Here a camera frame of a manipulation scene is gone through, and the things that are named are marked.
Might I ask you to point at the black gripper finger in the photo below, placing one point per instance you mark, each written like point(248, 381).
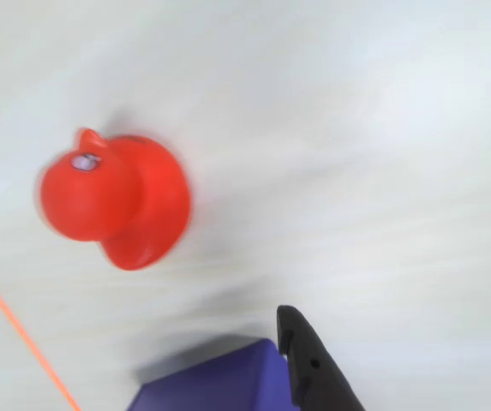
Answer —
point(318, 368)

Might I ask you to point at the red rubber duck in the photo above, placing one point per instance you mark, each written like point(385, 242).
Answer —
point(116, 199)

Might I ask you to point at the blue plastic box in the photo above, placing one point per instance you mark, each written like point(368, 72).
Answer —
point(219, 381)

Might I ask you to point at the orange tape strip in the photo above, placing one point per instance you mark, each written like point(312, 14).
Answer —
point(22, 334)

